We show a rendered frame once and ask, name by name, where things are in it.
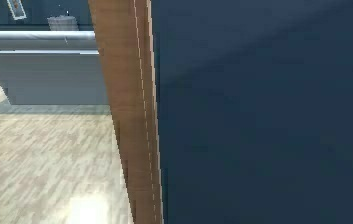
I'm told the white framed wall picture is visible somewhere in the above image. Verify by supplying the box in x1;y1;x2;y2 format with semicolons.
6;0;28;21

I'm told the grey sofa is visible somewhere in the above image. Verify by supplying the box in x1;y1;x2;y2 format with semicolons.
0;29;110;106

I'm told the brown wooden door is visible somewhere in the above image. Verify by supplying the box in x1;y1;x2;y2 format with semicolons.
87;0;165;224

